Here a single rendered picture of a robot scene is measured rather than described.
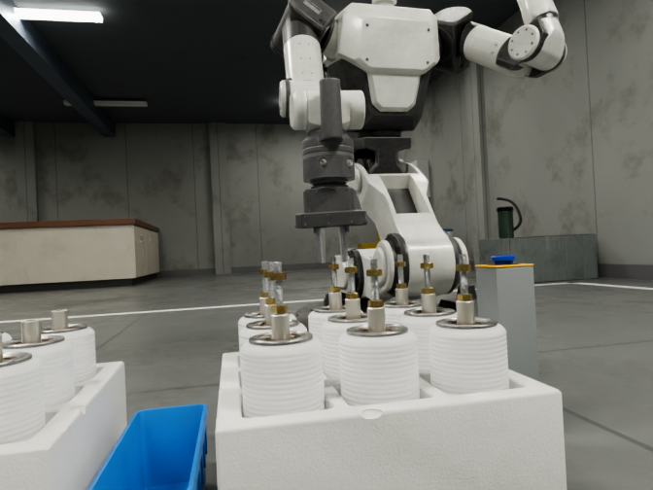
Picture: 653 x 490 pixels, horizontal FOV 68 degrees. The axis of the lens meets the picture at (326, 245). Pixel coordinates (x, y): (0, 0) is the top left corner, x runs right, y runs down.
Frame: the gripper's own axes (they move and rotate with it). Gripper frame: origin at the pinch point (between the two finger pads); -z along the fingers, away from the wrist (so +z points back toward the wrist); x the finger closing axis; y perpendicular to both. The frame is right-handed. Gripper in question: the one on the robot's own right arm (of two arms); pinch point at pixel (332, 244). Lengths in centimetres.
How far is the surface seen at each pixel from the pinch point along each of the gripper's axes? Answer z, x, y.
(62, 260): 3, 458, -477
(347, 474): -24.4, -6.5, 31.3
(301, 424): -18.6, -2.4, 33.1
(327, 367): -17.5, -1.2, 13.9
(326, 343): -14.1, -1.3, 14.0
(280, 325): -9.3, 1.2, 27.4
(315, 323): -12.7, 2.7, 3.9
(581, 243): -6, -145, -372
